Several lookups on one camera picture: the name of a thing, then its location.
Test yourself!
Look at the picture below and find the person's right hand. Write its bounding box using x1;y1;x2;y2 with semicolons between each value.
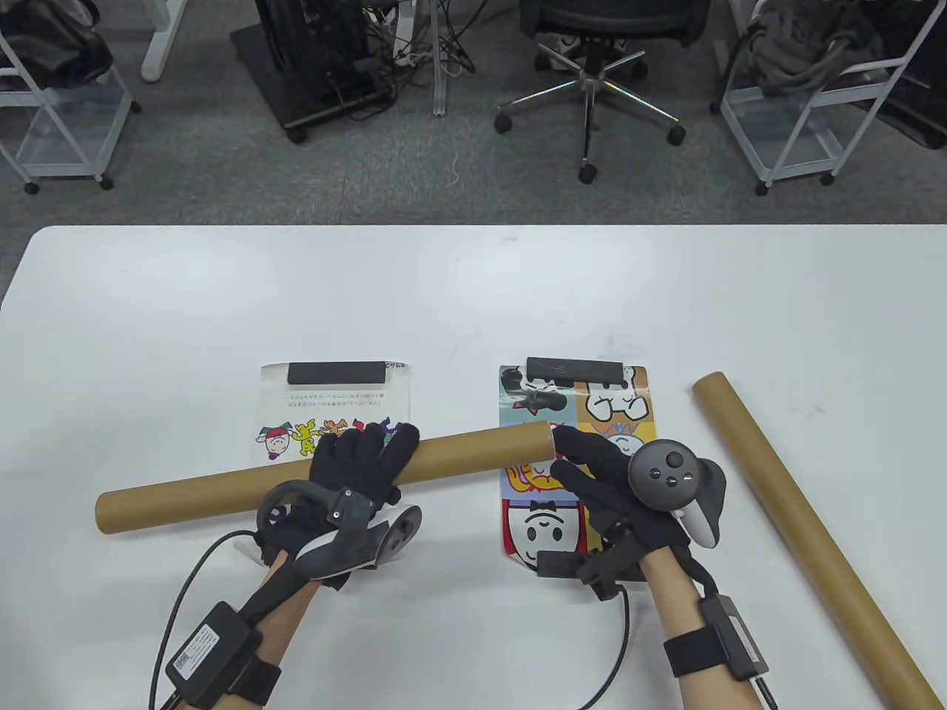
551;425;715;564

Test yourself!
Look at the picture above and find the person's left hand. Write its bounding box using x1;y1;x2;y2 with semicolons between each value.
255;422;421;592

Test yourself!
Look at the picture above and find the white poster with purple lettering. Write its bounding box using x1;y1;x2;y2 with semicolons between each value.
233;361;411;569

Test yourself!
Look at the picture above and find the black bar weight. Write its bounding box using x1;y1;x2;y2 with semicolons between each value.
526;357;624;385
538;551;593;580
287;362;388;385

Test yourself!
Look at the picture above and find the colourful cartoon grid poster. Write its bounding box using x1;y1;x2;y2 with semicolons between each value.
498;364;659;570

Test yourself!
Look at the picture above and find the brown cardboard mailing tube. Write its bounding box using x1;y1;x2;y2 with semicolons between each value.
692;372;944;710
95;420;559;537

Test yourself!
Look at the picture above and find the person's left forearm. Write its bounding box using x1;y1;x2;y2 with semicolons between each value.
229;555;334;710

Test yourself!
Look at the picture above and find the person's right forearm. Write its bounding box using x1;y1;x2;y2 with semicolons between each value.
640;544;770;710

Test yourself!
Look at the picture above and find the black wrist sensor box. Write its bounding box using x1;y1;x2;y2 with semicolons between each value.
164;601;261;707
699;595;770;681

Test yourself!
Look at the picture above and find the black office chair chrome base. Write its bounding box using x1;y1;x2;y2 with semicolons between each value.
494;0;715;184

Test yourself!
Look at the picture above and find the white desk leg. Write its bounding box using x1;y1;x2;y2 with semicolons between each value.
141;0;189;82
433;0;452;118

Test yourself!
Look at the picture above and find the white wheeled cart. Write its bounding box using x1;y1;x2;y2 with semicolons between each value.
0;30;141;195
714;0;947;195

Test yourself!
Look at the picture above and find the black wheeled equipment stand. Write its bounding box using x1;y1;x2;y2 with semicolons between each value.
229;0;393;143

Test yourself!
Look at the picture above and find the grey crumpled cloth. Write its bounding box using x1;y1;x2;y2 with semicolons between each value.
740;0;889;93

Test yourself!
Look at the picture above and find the black bag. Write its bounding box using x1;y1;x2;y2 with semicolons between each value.
0;0;115;89

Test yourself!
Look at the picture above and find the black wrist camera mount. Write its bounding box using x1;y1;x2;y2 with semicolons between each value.
577;521;656;601

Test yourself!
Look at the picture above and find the black wrist strap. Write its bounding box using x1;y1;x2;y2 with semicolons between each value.
229;655;283;710
662;629;722;677

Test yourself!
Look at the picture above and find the tangle of black cables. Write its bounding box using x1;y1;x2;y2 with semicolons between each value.
361;0;491;75

